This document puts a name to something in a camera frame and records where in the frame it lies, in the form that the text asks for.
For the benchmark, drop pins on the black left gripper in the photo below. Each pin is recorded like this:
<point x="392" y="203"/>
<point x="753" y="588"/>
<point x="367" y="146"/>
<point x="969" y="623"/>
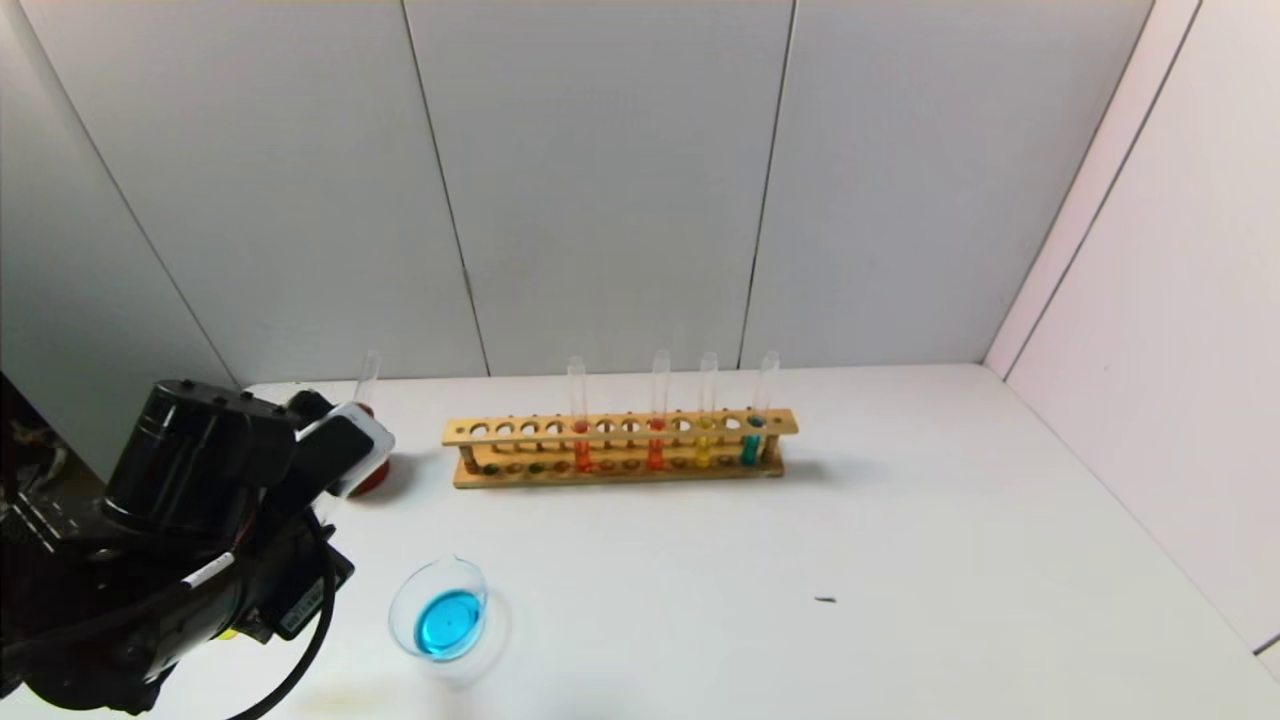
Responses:
<point x="308" y="603"/>

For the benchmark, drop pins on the test tube with blue pigment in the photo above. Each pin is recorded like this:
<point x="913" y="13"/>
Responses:
<point x="750" y="447"/>
<point x="368" y="375"/>

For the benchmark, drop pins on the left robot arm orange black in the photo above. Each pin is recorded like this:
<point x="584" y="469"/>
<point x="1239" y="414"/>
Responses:
<point x="190" y="460"/>

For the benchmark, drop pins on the clear glass beaker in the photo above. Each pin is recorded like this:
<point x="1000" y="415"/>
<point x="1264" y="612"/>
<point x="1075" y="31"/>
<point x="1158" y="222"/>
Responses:
<point x="450" y="625"/>

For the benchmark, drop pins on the test tube with orange pigment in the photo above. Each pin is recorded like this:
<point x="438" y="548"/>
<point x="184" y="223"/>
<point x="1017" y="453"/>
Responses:
<point x="582" y="452"/>
<point x="656" y="452"/>

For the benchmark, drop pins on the wooden test tube rack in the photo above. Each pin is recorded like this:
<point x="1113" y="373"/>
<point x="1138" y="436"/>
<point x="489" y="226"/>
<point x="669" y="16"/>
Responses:
<point x="620" y="433"/>

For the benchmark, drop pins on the dark red plastic cup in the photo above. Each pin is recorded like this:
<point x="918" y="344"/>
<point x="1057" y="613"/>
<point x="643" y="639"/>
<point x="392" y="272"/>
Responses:
<point x="376" y="480"/>

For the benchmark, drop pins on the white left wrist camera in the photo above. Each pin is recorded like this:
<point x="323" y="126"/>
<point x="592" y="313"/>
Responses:
<point x="345" y="450"/>

